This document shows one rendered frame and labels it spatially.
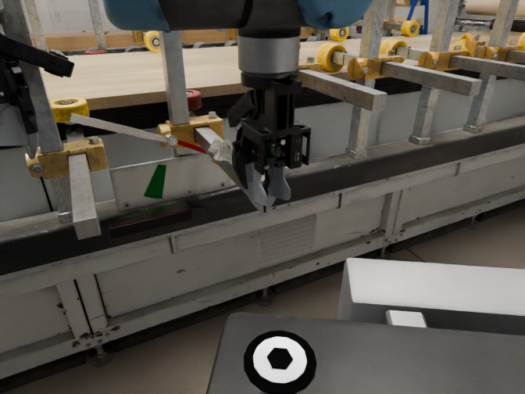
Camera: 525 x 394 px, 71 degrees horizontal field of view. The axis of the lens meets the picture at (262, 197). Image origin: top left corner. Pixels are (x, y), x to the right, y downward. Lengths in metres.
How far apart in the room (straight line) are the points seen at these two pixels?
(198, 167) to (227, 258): 0.58
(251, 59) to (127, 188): 0.47
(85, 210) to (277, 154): 0.29
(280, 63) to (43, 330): 1.14
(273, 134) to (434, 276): 0.30
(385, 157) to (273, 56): 0.74
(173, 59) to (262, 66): 0.36
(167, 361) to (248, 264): 0.43
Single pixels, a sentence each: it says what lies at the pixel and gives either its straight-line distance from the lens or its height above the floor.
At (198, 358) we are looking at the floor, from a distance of 1.42.
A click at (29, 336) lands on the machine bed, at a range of 1.39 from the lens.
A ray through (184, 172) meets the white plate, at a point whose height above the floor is 0.76.
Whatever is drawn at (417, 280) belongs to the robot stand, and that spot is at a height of 0.99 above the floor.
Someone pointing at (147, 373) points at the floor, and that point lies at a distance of 1.42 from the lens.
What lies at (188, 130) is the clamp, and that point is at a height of 0.86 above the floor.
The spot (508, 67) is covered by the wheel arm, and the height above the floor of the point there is 0.95.
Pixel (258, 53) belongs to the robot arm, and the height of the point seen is 1.05.
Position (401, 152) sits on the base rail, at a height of 0.70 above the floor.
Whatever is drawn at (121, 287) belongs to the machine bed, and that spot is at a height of 0.28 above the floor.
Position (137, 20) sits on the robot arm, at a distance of 0.32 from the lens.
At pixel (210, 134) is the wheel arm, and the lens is 0.77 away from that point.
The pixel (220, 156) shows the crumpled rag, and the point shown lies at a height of 0.87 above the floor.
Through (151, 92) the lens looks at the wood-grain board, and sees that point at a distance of 0.98.
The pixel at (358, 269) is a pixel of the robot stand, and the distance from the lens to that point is 0.19.
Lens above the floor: 1.11
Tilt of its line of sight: 29 degrees down
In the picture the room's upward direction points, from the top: straight up
